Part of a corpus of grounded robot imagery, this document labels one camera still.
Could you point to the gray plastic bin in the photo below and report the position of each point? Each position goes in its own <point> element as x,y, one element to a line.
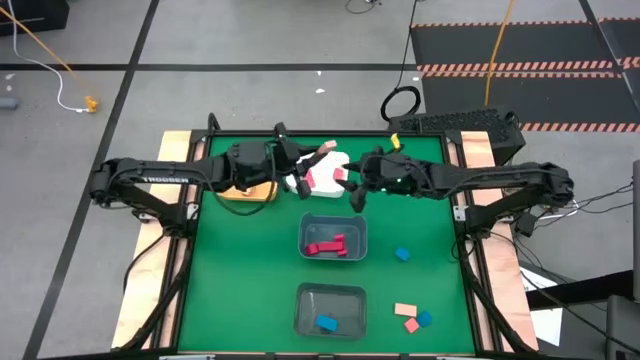
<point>312,227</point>

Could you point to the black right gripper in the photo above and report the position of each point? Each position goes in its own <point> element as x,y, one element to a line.
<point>372,175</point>

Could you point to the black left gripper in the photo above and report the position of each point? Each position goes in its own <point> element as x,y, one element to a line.
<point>287,157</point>

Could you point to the white plastic bin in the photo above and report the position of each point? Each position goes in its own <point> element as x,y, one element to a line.
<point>325,187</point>

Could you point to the orange plastic bin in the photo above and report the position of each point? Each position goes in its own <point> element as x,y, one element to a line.
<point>260,192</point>

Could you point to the black perforated computer case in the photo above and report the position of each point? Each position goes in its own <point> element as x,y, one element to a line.
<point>465,122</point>

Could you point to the gray box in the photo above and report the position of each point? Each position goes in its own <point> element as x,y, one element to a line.
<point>625,325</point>

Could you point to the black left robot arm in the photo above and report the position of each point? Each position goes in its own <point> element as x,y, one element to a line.
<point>165,172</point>

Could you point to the black table frame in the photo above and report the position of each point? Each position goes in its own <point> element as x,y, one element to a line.
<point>240,133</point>

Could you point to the black striped floor mat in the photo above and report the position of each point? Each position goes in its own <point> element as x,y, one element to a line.
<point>550,45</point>
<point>550,97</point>

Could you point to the black floor beam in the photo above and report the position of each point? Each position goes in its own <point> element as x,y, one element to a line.
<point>575,290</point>

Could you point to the silver mounting bracket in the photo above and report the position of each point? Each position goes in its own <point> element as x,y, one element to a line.
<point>461,213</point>

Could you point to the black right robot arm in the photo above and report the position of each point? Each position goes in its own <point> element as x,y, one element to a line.
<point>475,177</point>

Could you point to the small gray floor object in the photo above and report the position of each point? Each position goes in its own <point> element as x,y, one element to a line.
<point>7,103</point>

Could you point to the red rectangular block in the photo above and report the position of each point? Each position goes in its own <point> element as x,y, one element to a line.
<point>310,180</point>
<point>340,238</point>

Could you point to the yellow tape tag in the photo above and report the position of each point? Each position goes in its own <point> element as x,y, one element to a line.
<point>396,140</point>

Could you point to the clear dark plastic bin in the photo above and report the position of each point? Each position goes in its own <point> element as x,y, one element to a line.
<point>350,300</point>

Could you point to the white paper sheet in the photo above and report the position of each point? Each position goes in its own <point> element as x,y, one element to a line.
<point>547,325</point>
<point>532,282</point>

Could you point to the green table mat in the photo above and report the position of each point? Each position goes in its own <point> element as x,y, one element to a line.
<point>250,275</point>

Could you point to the long red block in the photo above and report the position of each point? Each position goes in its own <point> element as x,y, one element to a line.
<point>329,246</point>

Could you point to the blue rectangular block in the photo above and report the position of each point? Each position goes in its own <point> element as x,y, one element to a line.
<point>326,323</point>

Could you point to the black floor box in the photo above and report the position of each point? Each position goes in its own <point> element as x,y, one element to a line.
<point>35,15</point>

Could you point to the blue cube block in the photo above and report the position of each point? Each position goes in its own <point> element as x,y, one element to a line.
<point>402,254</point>
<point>425,319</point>

